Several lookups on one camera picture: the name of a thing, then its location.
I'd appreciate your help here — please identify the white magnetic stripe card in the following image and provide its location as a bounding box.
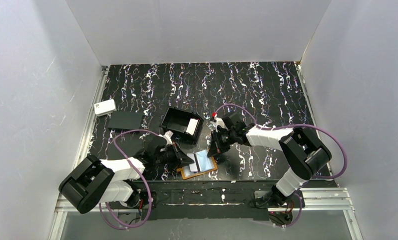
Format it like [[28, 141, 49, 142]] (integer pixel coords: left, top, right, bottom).
[[187, 153, 201, 173]]

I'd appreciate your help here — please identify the orange leather card holder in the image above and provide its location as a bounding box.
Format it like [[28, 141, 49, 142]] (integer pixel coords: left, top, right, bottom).
[[177, 150, 218, 180]]

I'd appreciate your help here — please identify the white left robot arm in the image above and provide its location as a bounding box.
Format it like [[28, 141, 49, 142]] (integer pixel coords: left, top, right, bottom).
[[58, 136, 195, 214]]

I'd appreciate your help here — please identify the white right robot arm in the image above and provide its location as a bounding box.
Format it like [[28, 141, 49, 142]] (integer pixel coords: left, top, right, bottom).
[[208, 112, 332, 202]]

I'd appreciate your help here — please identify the black card box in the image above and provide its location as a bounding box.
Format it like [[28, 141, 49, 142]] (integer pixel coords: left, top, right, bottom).
[[160, 107, 204, 144]]

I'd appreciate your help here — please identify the black box lid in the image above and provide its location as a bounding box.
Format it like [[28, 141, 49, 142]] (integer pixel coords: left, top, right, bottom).
[[107, 111, 143, 131]]

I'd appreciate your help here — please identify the small white box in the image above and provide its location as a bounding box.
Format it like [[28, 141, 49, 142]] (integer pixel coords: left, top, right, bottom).
[[93, 99, 116, 117]]

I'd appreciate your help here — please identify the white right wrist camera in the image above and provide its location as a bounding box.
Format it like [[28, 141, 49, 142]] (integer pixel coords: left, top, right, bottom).
[[210, 112, 226, 131]]

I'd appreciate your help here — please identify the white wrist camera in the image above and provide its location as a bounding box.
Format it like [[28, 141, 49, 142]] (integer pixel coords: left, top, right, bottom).
[[163, 130, 173, 145], [210, 112, 226, 131]]

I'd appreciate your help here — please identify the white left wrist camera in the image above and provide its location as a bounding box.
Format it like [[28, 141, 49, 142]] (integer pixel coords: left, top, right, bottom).
[[163, 130, 173, 145]]

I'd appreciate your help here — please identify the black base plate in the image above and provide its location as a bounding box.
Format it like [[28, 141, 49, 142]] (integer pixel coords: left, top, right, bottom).
[[107, 180, 305, 222]]

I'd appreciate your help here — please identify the aluminium frame rail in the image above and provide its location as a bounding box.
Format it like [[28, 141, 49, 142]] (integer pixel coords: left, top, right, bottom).
[[48, 66, 109, 240]]

